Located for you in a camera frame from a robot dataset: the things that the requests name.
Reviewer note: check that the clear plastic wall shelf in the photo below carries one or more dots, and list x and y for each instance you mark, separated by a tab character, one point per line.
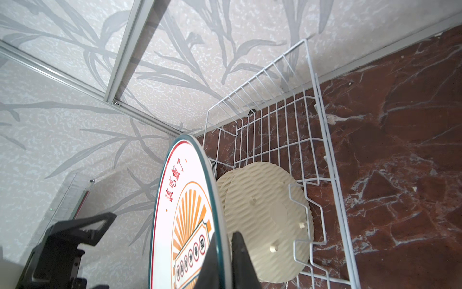
66	204

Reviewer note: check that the beige patterned plate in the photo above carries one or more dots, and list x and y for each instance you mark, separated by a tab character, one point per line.
232	180
275	219
223	185

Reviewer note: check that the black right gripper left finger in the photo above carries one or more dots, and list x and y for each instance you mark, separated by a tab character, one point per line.
209	277

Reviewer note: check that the white wire dish rack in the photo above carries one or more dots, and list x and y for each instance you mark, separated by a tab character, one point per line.
278	116

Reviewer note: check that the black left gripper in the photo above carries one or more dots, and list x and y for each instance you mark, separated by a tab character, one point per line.
55	262

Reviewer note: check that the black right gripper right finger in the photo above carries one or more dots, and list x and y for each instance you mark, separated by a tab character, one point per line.
244	275

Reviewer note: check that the aluminium frame crossbar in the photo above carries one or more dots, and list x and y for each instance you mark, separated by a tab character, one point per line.
50	72

